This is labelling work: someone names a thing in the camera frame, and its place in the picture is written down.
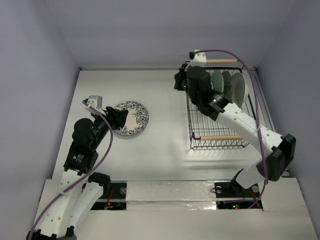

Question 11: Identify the black wire dish rack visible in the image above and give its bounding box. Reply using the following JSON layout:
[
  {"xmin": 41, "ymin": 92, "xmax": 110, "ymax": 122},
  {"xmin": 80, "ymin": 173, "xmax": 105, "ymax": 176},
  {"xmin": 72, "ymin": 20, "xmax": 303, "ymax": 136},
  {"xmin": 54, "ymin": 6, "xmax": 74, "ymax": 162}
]
[{"xmin": 186, "ymin": 66, "xmax": 256, "ymax": 150}]

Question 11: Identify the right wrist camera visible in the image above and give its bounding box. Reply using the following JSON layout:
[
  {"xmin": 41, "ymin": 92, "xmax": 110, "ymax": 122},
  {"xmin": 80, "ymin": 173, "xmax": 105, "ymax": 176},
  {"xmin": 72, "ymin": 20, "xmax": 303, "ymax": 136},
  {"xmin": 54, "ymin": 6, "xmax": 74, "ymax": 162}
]
[{"xmin": 188, "ymin": 51, "xmax": 207, "ymax": 67}]

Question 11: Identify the dark green marbled plate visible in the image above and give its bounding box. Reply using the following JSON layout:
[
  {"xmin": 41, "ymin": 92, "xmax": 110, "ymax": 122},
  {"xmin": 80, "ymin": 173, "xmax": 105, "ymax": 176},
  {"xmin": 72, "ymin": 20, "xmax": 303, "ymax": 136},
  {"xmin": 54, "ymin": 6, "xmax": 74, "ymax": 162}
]
[{"xmin": 222, "ymin": 70, "xmax": 233, "ymax": 98}]

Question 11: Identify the blue floral white plate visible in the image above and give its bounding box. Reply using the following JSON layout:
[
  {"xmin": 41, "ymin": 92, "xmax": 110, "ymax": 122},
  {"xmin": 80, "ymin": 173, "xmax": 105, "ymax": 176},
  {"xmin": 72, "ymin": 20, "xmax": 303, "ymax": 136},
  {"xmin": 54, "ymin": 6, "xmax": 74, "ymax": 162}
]
[{"xmin": 114, "ymin": 101, "xmax": 149, "ymax": 137}]

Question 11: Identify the pale blue-grey plate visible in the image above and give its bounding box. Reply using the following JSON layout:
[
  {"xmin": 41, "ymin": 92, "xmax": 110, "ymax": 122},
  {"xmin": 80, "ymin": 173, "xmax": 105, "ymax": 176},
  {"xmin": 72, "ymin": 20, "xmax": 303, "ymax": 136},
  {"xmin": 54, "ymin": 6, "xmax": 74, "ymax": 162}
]
[{"xmin": 231, "ymin": 72, "xmax": 249, "ymax": 108}]

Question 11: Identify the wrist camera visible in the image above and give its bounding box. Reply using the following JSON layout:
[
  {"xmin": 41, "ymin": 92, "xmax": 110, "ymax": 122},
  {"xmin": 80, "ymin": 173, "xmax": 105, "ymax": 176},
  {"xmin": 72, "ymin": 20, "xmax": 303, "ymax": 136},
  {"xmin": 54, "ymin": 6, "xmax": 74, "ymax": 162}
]
[
  {"xmin": 83, "ymin": 95, "xmax": 103, "ymax": 112},
  {"xmin": 188, "ymin": 51, "xmax": 207, "ymax": 67}
]

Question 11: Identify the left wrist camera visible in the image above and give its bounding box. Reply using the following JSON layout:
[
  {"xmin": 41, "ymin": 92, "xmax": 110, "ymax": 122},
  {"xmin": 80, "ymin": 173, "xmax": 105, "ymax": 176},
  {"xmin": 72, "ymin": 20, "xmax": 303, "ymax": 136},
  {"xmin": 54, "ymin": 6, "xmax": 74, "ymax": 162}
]
[{"xmin": 83, "ymin": 95, "xmax": 103, "ymax": 112}]

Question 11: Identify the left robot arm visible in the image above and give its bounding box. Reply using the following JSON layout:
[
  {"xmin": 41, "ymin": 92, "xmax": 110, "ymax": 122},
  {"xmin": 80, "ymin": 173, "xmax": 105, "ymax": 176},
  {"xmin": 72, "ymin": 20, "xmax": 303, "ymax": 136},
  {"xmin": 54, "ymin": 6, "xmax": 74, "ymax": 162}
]
[{"xmin": 27, "ymin": 105, "xmax": 129, "ymax": 240}]

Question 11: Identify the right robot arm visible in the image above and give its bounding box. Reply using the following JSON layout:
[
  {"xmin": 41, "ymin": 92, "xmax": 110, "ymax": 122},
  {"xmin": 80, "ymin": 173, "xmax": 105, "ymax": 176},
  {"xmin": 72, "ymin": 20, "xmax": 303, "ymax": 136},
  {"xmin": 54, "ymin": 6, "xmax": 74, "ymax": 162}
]
[{"xmin": 174, "ymin": 63, "xmax": 297, "ymax": 196}]

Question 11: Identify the light green plate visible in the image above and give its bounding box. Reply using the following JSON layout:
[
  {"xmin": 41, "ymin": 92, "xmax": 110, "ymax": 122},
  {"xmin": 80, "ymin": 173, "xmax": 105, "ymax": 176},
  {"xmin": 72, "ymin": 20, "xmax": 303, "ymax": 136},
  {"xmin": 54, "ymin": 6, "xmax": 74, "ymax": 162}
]
[{"xmin": 211, "ymin": 69, "xmax": 224, "ymax": 93}]

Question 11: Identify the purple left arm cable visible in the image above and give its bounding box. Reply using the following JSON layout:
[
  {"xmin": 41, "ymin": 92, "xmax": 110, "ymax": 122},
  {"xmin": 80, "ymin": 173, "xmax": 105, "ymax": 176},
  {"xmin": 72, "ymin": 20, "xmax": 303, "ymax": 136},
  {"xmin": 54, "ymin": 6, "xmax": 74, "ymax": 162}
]
[{"xmin": 26, "ymin": 99, "xmax": 113, "ymax": 237}]

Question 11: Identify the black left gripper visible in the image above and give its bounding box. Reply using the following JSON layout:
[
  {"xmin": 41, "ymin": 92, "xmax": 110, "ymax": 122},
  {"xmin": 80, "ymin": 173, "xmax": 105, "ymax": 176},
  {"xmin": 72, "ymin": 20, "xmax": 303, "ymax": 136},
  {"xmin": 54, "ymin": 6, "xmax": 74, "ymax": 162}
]
[{"xmin": 91, "ymin": 106, "xmax": 128, "ymax": 149}]

